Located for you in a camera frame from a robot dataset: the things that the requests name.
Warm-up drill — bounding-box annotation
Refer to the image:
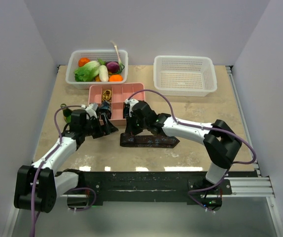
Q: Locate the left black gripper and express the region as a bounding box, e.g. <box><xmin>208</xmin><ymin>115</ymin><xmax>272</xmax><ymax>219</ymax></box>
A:
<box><xmin>82</xmin><ymin>113</ymin><xmax>117</xmax><ymax>139</ymax></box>

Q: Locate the brown patterned tie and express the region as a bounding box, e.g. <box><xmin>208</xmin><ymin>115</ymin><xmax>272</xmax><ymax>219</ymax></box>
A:
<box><xmin>120</xmin><ymin>133</ymin><xmax>179</xmax><ymax>148</ymax></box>

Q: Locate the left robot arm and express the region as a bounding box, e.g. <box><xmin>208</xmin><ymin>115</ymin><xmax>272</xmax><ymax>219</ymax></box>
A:
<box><xmin>14</xmin><ymin>109</ymin><xmax>118</xmax><ymax>213</ymax></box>

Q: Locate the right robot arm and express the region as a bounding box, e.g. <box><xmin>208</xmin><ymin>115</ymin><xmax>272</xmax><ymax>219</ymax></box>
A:
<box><xmin>123</xmin><ymin>99</ymin><xmax>242</xmax><ymax>194</ymax></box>

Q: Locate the rolled black tie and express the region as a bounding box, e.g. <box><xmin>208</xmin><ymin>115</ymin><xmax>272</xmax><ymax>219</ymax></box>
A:
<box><xmin>123</xmin><ymin>106</ymin><xmax>130</xmax><ymax>119</ymax></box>

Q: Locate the rolled dark blue tie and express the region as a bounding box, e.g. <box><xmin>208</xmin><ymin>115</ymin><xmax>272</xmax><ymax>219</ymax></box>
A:
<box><xmin>99</xmin><ymin>101</ymin><xmax>112</xmax><ymax>120</ymax></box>

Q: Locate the rolled yellow tie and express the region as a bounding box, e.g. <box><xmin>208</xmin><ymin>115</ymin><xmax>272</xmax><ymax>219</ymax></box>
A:
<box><xmin>102</xmin><ymin>89</ymin><xmax>112</xmax><ymax>103</ymax></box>

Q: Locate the pink divided organizer tray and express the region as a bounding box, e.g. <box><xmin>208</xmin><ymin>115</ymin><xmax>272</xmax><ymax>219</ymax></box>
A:
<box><xmin>88</xmin><ymin>83</ymin><xmax>144</xmax><ymax>126</ymax></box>

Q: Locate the green glass bottle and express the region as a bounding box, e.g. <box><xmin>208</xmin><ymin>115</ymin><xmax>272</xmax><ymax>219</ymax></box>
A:
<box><xmin>60</xmin><ymin>103</ymin><xmax>72</xmax><ymax>123</ymax></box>

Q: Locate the orange front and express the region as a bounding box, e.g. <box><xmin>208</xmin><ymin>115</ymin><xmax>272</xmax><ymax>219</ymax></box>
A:
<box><xmin>109</xmin><ymin>75</ymin><xmax>123</xmax><ymax>82</ymax></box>

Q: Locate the white radish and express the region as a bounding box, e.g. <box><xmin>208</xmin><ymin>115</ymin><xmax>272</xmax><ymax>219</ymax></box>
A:
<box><xmin>99</xmin><ymin>65</ymin><xmax>109</xmax><ymax>82</ymax></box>

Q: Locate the green onion stalk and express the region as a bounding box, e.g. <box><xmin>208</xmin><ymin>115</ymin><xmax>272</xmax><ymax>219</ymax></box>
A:
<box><xmin>110</xmin><ymin>40</ymin><xmax>125</xmax><ymax>73</ymax></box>

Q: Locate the purple onion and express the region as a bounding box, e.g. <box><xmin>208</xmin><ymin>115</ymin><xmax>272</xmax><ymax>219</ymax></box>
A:
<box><xmin>106</xmin><ymin>62</ymin><xmax>120</xmax><ymax>74</ymax></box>

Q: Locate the green lettuce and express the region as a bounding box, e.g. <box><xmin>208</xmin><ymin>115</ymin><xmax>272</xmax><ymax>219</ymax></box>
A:
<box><xmin>74</xmin><ymin>61</ymin><xmax>100</xmax><ymax>82</ymax></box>

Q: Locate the white empty basket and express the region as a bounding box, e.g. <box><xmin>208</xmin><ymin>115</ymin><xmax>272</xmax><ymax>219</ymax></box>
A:
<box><xmin>153</xmin><ymin>55</ymin><xmax>217</xmax><ymax>97</ymax></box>

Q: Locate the white vegetable basket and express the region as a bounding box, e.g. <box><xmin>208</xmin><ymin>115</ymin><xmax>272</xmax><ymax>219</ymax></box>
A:
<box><xmin>66</xmin><ymin>49</ymin><xmax>128</xmax><ymax>89</ymax></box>

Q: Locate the orange tomato back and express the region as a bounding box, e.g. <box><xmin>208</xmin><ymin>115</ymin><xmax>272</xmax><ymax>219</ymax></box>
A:
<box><xmin>78</xmin><ymin>57</ymin><xmax>90</xmax><ymax>67</ymax></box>

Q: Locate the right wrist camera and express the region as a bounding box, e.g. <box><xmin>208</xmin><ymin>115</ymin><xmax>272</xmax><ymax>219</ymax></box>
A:
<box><xmin>123</xmin><ymin>99</ymin><xmax>139</xmax><ymax>117</ymax></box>

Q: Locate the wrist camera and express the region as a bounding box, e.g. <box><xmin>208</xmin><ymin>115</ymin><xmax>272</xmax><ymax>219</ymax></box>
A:
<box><xmin>123</xmin><ymin>99</ymin><xmax>139</xmax><ymax>117</ymax></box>
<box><xmin>81</xmin><ymin>103</ymin><xmax>99</xmax><ymax>119</ymax></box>

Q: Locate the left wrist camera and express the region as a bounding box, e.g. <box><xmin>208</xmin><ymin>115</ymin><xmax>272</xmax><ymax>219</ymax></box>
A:
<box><xmin>81</xmin><ymin>103</ymin><xmax>99</xmax><ymax>119</ymax></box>

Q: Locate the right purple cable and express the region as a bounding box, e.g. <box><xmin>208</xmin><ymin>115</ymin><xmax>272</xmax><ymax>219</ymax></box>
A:
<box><xmin>128</xmin><ymin>89</ymin><xmax>257</xmax><ymax>213</ymax></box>

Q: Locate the purple cable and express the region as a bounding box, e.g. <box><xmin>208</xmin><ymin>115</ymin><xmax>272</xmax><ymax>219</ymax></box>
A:
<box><xmin>29</xmin><ymin>105</ymin><xmax>97</xmax><ymax>237</ymax></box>
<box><xmin>128</xmin><ymin>89</ymin><xmax>257</xmax><ymax>213</ymax></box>

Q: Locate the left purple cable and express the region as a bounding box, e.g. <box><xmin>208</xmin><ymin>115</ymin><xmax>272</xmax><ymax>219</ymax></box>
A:
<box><xmin>29</xmin><ymin>105</ymin><xmax>97</xmax><ymax>237</ymax></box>

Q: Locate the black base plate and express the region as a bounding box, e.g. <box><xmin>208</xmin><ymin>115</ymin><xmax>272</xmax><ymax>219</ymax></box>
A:
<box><xmin>56</xmin><ymin>169</ymin><xmax>232</xmax><ymax>210</ymax></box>

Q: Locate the aluminium frame rail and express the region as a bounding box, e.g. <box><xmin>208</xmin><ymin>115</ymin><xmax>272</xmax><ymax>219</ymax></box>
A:
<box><xmin>14</xmin><ymin>176</ymin><xmax>275</xmax><ymax>198</ymax></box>

